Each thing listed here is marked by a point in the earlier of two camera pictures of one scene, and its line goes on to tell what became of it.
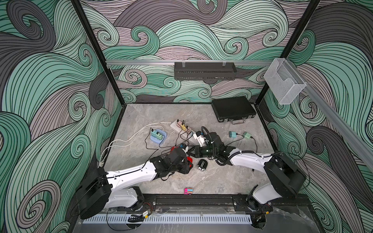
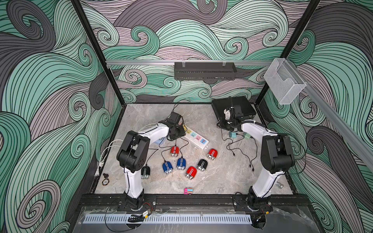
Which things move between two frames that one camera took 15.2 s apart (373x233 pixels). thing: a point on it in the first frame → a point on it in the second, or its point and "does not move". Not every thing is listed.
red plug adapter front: [190, 161] → [191, 172]
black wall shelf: [204, 71] does not move
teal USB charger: [232, 134] does not move
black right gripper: [196, 152] → [221, 124]
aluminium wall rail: [171, 62] does not move
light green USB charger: [246, 135] does not move
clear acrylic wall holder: [285, 83] does not move
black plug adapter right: [202, 165] does not move
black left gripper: [185, 168] → [181, 134]
